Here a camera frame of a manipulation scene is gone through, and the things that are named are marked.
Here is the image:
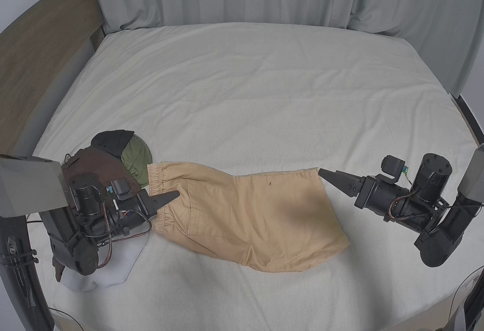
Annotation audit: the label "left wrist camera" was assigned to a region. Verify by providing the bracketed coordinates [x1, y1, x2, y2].
[109, 179, 132, 198]

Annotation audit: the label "green garment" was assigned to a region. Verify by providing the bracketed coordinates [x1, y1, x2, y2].
[121, 134, 154, 190]

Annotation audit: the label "black cable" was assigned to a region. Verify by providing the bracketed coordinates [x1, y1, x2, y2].
[48, 306, 82, 328]
[454, 270, 479, 324]

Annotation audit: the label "bed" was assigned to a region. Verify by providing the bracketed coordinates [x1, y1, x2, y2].
[0, 0, 484, 331]

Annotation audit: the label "white garment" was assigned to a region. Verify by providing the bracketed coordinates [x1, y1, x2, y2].
[60, 235, 152, 292]

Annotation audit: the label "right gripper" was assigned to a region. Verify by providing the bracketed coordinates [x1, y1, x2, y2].
[353, 175, 415, 226]

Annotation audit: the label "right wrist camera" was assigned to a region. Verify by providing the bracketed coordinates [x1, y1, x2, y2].
[380, 155, 408, 183]

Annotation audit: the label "tan shorts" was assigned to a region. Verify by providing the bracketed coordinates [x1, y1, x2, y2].
[147, 160, 350, 272]

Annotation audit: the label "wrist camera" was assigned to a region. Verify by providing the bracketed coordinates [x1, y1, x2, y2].
[109, 179, 132, 198]
[380, 155, 408, 183]

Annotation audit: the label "black garment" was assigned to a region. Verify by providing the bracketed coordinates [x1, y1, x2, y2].
[92, 129, 136, 156]

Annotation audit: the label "brown garment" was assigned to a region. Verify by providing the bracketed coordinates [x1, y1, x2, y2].
[52, 146, 141, 283]

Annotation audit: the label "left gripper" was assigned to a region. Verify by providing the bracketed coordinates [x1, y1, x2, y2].
[103, 190, 158, 238]

